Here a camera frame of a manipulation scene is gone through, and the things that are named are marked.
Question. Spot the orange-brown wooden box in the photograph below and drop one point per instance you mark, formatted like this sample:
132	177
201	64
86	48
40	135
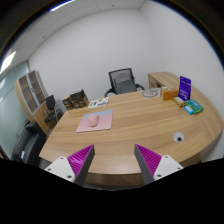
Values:
169	95

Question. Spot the tan wrapped packet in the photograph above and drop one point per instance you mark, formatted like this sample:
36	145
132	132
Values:
179	101

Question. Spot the black mesh office chair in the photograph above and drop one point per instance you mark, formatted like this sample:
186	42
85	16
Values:
115	71

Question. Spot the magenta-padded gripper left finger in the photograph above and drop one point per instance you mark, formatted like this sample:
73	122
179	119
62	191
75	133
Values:
61	165

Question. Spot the pink blue gradient mouse pad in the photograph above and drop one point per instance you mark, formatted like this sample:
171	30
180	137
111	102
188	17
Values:
105	120

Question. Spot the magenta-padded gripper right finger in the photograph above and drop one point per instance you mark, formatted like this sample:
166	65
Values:
166	165

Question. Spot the wooden shelf unit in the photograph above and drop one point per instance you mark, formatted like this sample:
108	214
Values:
30	93

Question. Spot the green wipes packet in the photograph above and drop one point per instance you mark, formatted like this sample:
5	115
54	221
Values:
196	106

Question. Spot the wooden side desk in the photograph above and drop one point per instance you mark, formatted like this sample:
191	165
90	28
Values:
165	78

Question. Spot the ceiling light panel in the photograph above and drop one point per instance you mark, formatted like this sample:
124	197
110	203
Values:
61	5
7	62

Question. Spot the small black swivel chair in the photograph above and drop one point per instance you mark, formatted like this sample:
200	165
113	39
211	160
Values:
50	106

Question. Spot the pink computer mouse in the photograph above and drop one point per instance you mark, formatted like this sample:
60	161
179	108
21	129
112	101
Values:
93	120

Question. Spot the blue wipes packet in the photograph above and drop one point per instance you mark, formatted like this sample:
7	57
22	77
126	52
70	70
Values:
189	110

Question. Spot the purple standing package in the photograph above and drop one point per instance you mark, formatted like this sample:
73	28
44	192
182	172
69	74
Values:
184	87

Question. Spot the grey backpack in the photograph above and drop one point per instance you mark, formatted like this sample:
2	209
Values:
125	83

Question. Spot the black leather armchair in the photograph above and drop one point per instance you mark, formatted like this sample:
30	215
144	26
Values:
28	143

